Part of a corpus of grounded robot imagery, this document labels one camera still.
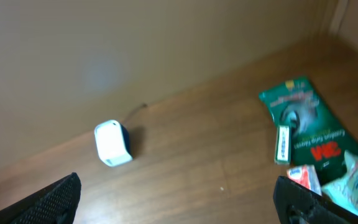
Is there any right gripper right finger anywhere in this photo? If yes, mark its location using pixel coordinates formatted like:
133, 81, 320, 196
273, 176, 358, 224

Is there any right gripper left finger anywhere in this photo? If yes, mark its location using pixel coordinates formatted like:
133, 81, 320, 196
0, 172, 81, 224

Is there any orange tissue pack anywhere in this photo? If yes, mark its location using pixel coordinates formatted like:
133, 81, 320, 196
287, 165, 322, 196

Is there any green white medicine box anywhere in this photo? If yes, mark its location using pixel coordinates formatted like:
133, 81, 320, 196
274, 125, 291, 165

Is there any teal wet wipe pack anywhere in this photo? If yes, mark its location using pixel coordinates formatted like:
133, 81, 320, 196
321, 151, 358, 216

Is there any green 3M gloves bag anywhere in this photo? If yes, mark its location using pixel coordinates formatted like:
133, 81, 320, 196
259, 77, 358, 185

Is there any white barcode scanner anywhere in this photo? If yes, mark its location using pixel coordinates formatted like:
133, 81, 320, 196
94, 119, 133, 167

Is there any black scanner cable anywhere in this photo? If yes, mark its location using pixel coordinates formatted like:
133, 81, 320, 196
122, 103, 149, 124

